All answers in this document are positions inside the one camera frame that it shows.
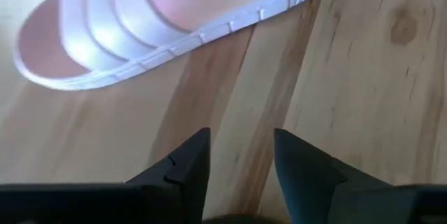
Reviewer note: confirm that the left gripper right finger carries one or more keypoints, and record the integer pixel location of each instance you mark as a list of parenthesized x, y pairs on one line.
[(304, 185)]

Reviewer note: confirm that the pink rubber slide sandal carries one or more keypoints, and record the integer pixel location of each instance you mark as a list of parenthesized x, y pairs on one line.
[(104, 25)]

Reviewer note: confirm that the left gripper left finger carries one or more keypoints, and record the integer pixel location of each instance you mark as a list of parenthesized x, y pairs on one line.
[(185, 189)]

